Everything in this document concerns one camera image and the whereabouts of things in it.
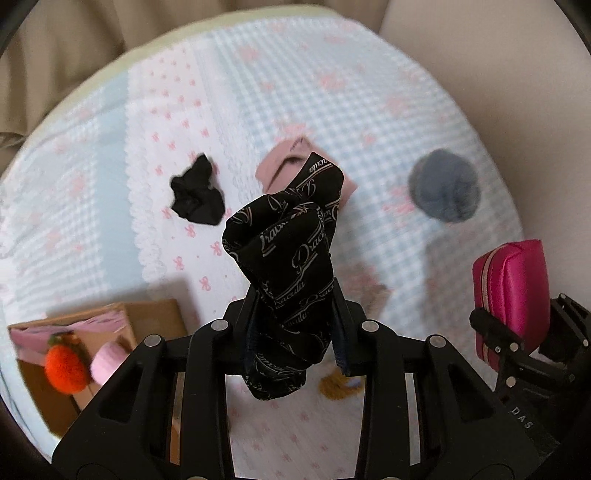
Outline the beige curtain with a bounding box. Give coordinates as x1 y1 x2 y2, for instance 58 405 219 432
0 0 153 160

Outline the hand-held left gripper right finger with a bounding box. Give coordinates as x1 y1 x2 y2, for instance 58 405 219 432
331 281 540 480

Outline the pink patterned cloth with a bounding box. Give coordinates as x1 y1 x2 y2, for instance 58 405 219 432
9 313 132 366

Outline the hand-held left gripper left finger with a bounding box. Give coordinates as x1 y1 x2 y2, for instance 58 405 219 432
52 294 260 480

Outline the checked blue pink blanket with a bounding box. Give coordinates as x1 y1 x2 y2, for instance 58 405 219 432
0 10 527 472

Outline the cardboard box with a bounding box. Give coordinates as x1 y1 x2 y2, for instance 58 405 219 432
7 298 190 437

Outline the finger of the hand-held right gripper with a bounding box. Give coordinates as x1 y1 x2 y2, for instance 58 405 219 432
538 293 591 370
468 308 525 366

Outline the black scrunchie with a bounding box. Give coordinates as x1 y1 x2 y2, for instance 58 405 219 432
169 154 225 227

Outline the pink plush toy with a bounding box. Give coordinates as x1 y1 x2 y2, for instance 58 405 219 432
90 342 133 385

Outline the pink folded cloth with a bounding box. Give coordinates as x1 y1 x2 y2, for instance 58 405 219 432
255 135 359 209

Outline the grey fluffy pompom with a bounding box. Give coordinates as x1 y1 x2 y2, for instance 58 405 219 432
407 148 482 225

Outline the orange plush fruit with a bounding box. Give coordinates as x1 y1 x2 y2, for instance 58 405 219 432
44 334 91 394

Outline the brown plush toy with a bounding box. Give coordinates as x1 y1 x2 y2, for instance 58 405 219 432
320 371 366 400

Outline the black printed cloth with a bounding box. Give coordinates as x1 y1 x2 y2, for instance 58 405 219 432
222 151 346 401

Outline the pink zip pouch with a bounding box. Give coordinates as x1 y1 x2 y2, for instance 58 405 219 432
472 239 551 366

